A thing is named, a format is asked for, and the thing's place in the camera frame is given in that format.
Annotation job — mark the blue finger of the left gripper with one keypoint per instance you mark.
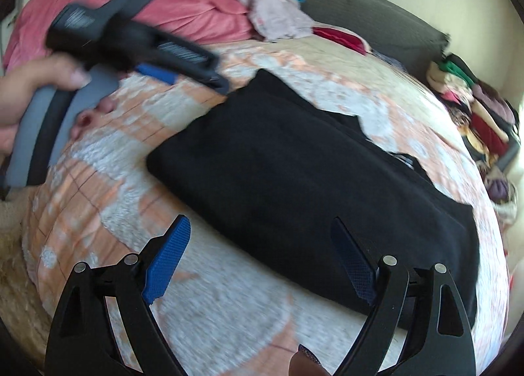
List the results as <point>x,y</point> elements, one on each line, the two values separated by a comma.
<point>161,74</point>

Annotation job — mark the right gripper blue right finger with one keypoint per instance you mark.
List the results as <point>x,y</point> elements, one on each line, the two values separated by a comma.
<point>358,267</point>

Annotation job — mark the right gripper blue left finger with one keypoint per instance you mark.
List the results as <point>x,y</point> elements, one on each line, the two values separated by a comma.
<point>161,256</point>

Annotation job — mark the black sweater with orange patch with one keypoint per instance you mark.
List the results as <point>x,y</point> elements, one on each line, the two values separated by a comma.
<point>271,172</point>

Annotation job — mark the bag of purple clothes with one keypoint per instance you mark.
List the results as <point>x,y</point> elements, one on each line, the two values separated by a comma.
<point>503,196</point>

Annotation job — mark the stack of folded clothes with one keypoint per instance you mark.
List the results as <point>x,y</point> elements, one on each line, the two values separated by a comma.
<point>488,124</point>

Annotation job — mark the person's left hand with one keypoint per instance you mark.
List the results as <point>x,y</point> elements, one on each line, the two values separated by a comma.
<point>20,84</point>

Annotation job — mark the person's right hand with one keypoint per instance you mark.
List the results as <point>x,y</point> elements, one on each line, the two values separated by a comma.
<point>305,363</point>

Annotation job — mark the pink blanket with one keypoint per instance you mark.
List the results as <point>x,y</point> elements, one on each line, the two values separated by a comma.
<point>200,21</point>

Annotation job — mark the orange white plush blanket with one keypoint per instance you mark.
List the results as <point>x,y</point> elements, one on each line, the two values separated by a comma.
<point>225,312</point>

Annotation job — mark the lilac crumpled garment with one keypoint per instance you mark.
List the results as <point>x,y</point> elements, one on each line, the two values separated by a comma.
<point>275,20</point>

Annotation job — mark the beige bed sheet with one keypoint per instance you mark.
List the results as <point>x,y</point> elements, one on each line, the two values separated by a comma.
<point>371,72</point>

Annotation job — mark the grey quilted headboard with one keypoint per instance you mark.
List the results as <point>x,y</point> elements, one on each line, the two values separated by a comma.
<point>388,28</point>

